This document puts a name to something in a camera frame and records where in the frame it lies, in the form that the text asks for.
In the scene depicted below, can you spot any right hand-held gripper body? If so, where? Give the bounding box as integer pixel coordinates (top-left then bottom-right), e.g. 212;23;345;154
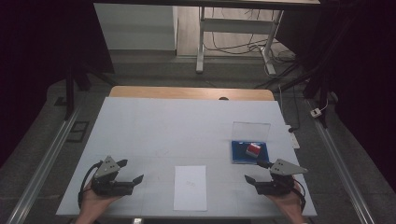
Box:
253;158;309;197

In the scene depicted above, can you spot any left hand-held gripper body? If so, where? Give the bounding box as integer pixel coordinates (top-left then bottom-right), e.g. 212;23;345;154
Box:
91;155;135;197

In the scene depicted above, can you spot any red stamp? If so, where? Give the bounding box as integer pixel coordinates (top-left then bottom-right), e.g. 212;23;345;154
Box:
245;142;262;159

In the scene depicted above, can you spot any blue ink pad clear lid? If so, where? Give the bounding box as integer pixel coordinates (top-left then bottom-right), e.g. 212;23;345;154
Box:
231;120;272;165

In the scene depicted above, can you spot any person's right hand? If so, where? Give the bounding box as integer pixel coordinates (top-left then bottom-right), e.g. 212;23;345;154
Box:
266;177;305;219

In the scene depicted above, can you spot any person's left hand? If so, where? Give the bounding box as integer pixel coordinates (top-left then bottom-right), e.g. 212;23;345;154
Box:
78;181;122;219

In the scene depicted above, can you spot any white table cover sheet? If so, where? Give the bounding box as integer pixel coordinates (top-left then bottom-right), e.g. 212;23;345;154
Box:
55;96;318;218

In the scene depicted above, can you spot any white paper sheet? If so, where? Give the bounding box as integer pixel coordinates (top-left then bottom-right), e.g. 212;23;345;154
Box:
173;164;208;213

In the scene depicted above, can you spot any black metal stand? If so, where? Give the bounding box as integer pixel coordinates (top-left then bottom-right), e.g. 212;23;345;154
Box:
63;60;117;121

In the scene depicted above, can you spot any dark curtain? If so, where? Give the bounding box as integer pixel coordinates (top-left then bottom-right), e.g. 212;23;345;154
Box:
276;0;396;191
0;0;116;169

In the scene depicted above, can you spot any white cabinet panel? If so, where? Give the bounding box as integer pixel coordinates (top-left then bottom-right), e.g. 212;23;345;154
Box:
93;3;178;51

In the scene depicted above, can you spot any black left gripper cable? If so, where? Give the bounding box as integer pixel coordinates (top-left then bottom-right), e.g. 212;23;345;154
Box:
77;161;104;209

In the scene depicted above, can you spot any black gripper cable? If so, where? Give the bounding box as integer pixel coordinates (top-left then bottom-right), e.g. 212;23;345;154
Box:
291;176;308;215
77;161;104;209

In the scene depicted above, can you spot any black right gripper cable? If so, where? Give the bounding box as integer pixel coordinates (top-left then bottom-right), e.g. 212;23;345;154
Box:
291;176;308;215

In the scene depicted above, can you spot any dark floor frame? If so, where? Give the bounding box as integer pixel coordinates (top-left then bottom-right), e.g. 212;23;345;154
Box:
65;120;91;144

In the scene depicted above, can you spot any aluminium floor rail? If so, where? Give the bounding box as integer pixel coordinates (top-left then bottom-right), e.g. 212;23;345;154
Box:
5;105;82;224
305;98;376;224

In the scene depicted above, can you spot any black floor cable bundle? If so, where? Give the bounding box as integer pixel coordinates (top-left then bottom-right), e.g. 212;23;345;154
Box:
204;7;297;64

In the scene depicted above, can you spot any white frame desk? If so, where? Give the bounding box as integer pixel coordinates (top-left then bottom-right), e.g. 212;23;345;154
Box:
92;0;321;76

